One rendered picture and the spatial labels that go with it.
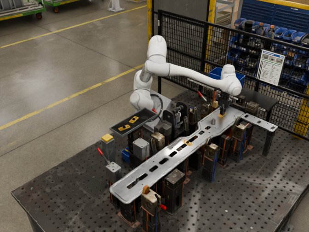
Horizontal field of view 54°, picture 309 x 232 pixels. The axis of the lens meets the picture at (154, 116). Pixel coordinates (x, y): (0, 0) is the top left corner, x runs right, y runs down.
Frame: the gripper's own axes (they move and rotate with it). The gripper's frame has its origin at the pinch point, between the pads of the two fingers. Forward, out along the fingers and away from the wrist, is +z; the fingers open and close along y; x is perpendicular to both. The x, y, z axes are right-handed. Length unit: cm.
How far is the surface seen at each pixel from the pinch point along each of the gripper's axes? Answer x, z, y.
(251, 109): 23.6, 3.8, 14.7
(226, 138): -20.2, 7.5, 18.2
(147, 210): -109, 11, 19
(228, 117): 3.9, 6.6, 4.0
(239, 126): -6.8, 2.2, 20.3
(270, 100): 48, 4, 19
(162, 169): -80, 6, 5
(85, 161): -96, 36, -69
